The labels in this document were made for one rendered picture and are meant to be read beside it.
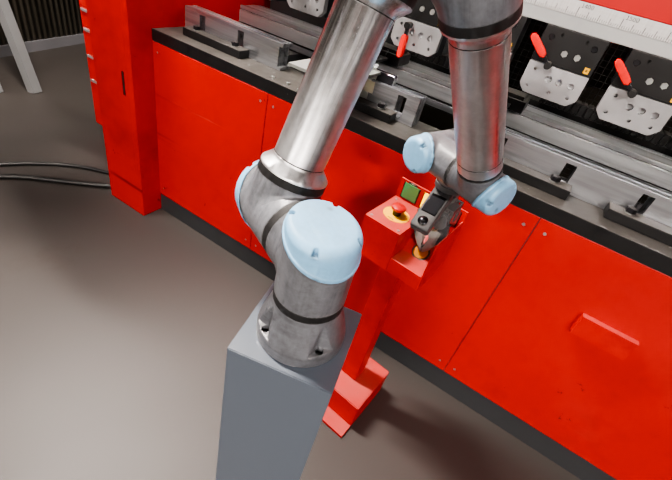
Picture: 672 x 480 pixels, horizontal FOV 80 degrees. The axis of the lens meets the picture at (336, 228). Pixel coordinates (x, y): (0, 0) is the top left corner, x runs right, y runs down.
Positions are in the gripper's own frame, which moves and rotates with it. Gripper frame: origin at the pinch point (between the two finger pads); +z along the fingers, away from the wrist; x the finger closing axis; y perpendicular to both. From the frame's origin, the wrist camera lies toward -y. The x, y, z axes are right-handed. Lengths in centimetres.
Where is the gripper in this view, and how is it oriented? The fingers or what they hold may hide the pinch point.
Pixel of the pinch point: (421, 249)
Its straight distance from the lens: 105.2
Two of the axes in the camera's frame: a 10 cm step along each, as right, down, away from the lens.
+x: -7.7, -5.0, 4.0
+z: -1.6, 7.5, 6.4
